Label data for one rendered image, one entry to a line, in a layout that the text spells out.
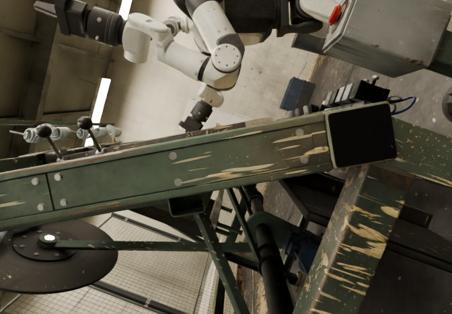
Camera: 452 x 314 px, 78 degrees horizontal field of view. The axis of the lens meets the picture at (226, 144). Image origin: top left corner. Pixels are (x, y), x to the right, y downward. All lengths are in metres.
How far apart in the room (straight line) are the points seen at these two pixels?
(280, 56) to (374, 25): 5.84
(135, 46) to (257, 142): 0.47
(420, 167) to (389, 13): 0.29
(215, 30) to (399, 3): 0.43
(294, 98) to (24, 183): 4.94
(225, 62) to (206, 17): 0.16
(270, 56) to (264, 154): 5.89
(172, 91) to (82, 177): 5.99
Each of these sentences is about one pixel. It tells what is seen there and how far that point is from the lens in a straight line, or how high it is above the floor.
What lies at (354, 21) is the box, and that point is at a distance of 0.60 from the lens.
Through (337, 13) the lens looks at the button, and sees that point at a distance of 0.64.
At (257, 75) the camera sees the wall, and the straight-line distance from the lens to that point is 6.34.
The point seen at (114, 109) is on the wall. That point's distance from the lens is 7.06.
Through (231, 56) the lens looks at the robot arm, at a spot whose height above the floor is 1.12.
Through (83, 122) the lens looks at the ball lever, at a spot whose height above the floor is 1.44.
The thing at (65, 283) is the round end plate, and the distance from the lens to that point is 1.73.
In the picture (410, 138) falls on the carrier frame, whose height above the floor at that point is 0.74.
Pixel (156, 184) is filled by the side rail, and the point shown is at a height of 1.16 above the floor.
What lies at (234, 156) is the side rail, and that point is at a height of 1.03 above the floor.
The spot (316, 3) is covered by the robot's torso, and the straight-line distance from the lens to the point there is 1.11.
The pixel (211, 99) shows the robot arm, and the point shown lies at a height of 1.21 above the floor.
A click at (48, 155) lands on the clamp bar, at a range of 1.56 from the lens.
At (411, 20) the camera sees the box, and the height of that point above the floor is 0.82.
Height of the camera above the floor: 1.04
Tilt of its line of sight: 1 degrees up
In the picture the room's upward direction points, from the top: 70 degrees counter-clockwise
